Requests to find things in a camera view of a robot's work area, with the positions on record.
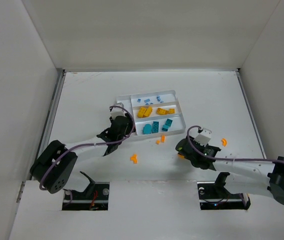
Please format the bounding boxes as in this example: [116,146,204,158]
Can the teal rounded duplo block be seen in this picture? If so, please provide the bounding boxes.
[142,123,152,135]

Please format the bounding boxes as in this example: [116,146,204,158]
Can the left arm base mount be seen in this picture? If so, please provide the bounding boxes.
[62,171,110,211]

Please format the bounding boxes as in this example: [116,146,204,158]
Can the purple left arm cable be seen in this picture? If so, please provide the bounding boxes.
[39,105,136,191]

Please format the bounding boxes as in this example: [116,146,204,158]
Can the yellow long duplo brick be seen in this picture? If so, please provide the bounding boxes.
[156,107,169,116]

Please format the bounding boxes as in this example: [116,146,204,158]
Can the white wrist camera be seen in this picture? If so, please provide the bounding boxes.
[195,128,212,146]
[109,102,125,120]

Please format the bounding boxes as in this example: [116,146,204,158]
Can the orange curved lego piece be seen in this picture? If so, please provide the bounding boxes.
[221,138,228,147]

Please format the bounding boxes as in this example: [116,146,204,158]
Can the orange narrow lego brick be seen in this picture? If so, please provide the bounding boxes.
[161,135,166,143]

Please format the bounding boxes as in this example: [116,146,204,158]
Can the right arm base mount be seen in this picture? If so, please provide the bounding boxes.
[197,172,251,211]

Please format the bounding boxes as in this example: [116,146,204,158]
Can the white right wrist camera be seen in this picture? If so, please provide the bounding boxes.
[195,128,212,146]

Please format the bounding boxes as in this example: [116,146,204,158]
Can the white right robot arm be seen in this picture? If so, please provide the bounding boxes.
[175,137,284,205]

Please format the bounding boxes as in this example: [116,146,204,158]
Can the yellow small duplo brick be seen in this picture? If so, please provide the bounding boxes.
[168,108,176,114]

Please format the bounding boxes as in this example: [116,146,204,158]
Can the orange small lego plates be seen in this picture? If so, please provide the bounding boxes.
[130,154,138,164]

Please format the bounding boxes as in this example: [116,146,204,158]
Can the teal long duplo brick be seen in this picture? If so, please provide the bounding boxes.
[151,121,159,134]

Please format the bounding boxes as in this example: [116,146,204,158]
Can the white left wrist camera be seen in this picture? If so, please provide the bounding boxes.
[109,102,125,120]

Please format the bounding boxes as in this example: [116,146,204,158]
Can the white divided plastic tray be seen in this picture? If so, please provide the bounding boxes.
[116,90,186,139]

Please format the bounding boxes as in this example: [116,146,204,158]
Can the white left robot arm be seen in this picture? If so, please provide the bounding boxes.
[29,113,135,194]

